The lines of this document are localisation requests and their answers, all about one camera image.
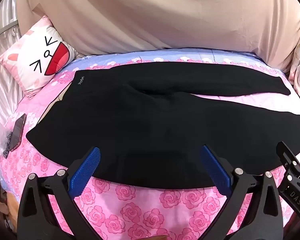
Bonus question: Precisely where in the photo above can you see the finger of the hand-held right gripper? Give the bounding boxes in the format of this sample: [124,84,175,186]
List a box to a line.
[276,141,300,180]

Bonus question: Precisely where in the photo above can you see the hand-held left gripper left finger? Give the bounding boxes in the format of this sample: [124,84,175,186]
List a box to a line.
[18,147,108,240]

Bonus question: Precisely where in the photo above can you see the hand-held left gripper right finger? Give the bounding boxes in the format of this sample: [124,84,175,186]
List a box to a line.
[200,144,283,240]

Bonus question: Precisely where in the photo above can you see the black pants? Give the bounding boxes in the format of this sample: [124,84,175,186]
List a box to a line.
[26,61,300,189]

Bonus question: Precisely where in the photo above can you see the pink floral bed sheet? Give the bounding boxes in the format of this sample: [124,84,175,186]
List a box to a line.
[0,49,300,240]

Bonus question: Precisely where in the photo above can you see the dark smartphone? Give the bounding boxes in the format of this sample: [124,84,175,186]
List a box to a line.
[9,113,27,152]

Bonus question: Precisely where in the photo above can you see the cat face pillow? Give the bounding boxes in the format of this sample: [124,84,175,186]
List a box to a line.
[0,15,78,97]

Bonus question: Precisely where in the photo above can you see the shiny satin curtain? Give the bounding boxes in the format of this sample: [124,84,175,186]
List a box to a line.
[0,0,28,130]

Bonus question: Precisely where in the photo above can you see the beige draped cloth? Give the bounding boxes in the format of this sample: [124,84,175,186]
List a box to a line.
[16,0,300,71]

